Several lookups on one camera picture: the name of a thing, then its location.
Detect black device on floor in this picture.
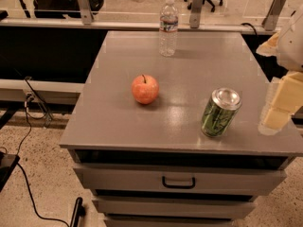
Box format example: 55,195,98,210
0,152,20,192

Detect red apple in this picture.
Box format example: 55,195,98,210
131,75,159,105

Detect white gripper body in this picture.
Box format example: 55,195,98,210
276,4,303,72

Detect metal railing post middle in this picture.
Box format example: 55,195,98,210
189,0,203,28

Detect metal railing post left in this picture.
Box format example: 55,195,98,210
77,0,93,25

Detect clear plastic water bottle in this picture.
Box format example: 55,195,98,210
159,0,179,57

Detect metal railing post right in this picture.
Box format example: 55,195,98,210
262,0,287,31

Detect black drawer handle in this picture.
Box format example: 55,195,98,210
161,176,196,189

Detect metal railing post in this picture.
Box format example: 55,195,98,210
77,0,93,25
262,0,287,31
189,0,203,28

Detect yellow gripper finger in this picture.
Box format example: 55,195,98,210
261,71,303,131
256,32,279,57

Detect black floor cable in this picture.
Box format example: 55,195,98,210
14,76,71,227

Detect grey drawer cabinet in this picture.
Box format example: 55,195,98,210
61,31,303,227

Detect green soda can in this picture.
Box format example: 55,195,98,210
201,88,241,137

